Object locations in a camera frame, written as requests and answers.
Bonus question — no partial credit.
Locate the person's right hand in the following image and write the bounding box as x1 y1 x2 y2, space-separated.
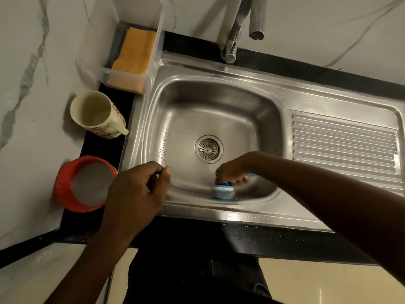
214 152 257 187

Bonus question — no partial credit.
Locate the person's left hand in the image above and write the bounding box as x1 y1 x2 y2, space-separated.
100 160 173 243

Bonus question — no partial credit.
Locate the blue brush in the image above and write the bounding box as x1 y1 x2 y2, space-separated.
212 174 260 201

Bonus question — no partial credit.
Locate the stainless steel sink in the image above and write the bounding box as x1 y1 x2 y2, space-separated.
119 51 405 233

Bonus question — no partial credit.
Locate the orange sponge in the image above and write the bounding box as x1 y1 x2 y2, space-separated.
107 27 158 92

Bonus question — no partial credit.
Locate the person's right forearm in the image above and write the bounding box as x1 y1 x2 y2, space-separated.
248 152 405 285

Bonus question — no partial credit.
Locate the person's left forearm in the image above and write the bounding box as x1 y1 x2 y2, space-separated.
44 231 133 304

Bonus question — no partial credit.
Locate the person's black clothing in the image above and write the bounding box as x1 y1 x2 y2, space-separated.
122 248 279 304

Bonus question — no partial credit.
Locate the round metal drain strainer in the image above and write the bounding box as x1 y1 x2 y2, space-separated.
194 134 224 164

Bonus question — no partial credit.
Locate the red round soap tub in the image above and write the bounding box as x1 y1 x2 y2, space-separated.
52 155 118 214

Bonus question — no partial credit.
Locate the cream floral mug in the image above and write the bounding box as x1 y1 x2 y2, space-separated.
69 90 130 140

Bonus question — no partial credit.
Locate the grey metal appliance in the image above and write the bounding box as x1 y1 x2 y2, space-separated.
0 243 113 304

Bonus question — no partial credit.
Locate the chrome faucet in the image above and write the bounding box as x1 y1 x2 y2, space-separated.
221 0 268 64

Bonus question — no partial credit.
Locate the clear plastic container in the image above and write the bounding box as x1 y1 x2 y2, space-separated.
75 0 165 95

